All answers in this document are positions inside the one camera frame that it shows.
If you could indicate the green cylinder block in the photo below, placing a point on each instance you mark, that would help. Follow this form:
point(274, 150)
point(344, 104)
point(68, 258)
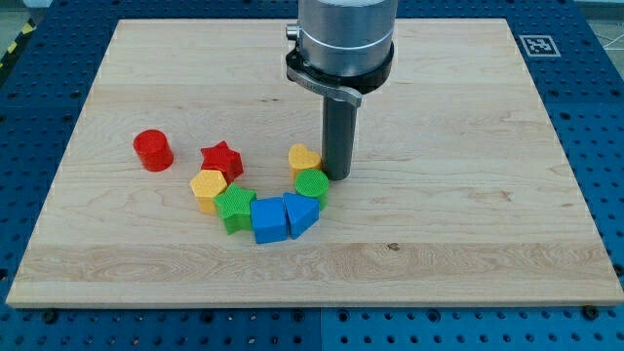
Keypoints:
point(314, 184)

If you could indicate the black clamp with silver lever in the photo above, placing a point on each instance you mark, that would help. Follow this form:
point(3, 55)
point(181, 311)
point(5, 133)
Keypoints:
point(344, 88)

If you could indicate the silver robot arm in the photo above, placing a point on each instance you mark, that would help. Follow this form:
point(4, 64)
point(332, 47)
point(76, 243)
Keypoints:
point(344, 37)

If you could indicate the red star block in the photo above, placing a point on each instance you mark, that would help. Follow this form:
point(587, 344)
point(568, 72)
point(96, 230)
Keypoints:
point(221, 157)

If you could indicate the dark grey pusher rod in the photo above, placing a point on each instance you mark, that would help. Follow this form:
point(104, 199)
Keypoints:
point(339, 122)

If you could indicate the wooden board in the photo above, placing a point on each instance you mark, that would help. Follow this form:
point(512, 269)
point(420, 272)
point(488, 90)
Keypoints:
point(460, 193)

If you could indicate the black white fiducial tag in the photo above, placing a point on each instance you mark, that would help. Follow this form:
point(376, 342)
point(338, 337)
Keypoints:
point(540, 46)

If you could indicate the yellow heart block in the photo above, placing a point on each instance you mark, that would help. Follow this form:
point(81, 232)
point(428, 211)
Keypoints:
point(301, 159)

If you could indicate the green star block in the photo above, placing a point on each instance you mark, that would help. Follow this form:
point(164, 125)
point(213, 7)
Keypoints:
point(233, 207)

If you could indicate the yellow hexagon block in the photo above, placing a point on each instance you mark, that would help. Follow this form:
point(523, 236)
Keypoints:
point(206, 185)

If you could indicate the blue cube block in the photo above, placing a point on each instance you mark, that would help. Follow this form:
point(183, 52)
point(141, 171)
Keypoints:
point(269, 220)

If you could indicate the red cylinder block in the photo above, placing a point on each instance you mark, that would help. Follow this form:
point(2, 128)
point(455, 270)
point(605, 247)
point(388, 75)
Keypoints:
point(153, 150)

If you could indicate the blue triangle block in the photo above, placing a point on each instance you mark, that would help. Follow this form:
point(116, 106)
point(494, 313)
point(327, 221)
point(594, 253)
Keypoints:
point(302, 212)

